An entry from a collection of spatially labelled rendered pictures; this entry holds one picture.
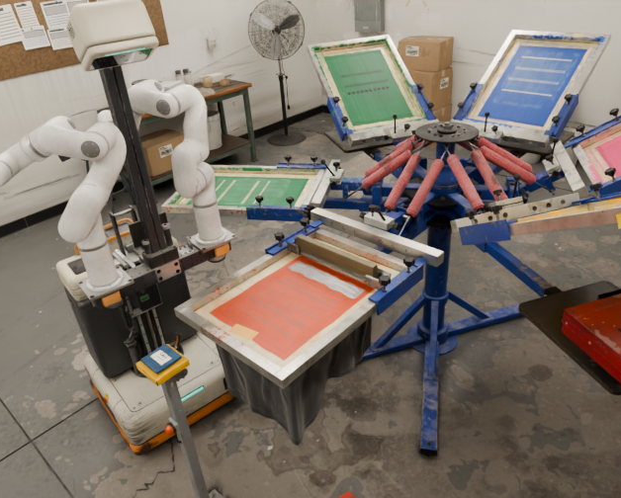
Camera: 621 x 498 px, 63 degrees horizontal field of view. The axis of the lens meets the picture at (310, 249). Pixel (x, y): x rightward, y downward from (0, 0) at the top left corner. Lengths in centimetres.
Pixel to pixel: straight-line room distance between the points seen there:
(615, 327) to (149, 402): 200
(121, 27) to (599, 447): 264
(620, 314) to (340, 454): 146
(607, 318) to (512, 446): 117
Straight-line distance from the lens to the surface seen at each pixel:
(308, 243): 213
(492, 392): 298
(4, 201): 540
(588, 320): 174
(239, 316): 192
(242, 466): 267
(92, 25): 160
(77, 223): 173
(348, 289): 199
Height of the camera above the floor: 213
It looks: 31 degrees down
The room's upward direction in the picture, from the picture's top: 5 degrees counter-clockwise
